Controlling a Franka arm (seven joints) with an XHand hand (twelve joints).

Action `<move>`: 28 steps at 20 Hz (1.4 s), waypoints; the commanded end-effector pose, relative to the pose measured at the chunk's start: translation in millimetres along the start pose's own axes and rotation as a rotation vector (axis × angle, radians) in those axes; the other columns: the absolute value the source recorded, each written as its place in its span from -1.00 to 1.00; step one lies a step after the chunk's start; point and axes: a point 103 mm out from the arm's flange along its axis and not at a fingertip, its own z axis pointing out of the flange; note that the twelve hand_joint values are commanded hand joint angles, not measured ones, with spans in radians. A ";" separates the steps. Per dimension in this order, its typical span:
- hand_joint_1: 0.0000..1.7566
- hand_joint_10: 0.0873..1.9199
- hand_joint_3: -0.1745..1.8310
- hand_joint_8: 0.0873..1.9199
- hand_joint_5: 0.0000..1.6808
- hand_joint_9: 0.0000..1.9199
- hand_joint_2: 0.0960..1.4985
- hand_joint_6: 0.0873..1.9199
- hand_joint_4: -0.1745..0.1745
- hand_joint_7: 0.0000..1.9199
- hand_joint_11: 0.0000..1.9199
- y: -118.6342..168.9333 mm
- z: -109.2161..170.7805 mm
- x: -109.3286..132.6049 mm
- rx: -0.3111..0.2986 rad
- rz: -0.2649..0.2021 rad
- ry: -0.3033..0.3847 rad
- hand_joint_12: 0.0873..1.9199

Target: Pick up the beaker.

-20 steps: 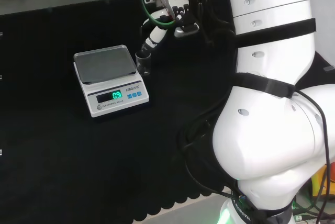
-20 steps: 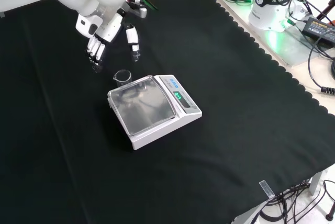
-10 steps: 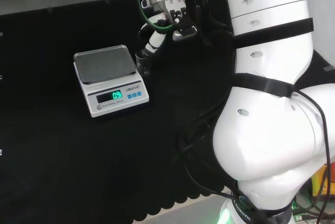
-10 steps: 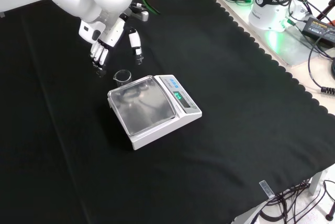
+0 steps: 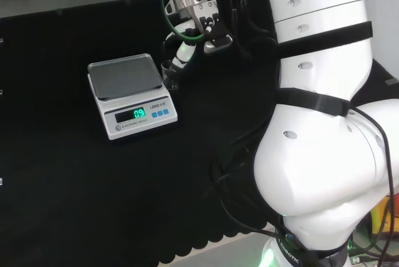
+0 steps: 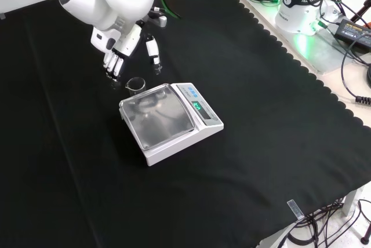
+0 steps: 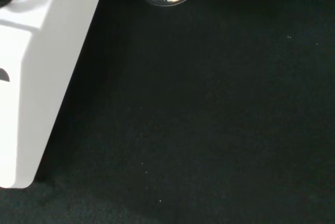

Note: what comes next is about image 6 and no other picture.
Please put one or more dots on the red-brown tripod legs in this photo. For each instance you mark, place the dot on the red-brown tripod legs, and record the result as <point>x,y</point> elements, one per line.
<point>359,13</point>

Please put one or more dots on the white plug block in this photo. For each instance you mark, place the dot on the white plug block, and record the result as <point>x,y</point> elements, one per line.
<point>330,11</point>

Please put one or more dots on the white bench leg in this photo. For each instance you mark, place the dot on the white bench leg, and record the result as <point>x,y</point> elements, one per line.
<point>352,201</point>

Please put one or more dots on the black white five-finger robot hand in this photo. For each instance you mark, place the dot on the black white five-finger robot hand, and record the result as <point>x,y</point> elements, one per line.
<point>127,42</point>

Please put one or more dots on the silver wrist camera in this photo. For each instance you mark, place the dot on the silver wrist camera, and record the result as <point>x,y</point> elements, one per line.
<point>162,21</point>

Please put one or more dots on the black bench cloth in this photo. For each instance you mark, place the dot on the black bench cloth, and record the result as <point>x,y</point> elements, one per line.
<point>261,120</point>

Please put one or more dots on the grey metal base plate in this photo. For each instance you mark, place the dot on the grey metal base plate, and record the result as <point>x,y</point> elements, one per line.
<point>324,54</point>

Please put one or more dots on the white electronic balance steel pan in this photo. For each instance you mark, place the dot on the white electronic balance steel pan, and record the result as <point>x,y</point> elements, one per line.
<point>185,132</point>

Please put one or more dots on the black power adapter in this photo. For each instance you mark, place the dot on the black power adapter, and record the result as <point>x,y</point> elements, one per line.
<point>352,32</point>

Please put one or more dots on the small clear glass beaker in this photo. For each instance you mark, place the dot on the small clear glass beaker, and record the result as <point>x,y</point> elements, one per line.
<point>136,88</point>

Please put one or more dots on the clear plastic cloth clip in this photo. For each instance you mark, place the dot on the clear plastic cloth clip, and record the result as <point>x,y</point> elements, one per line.
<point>296,209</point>
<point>2,16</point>

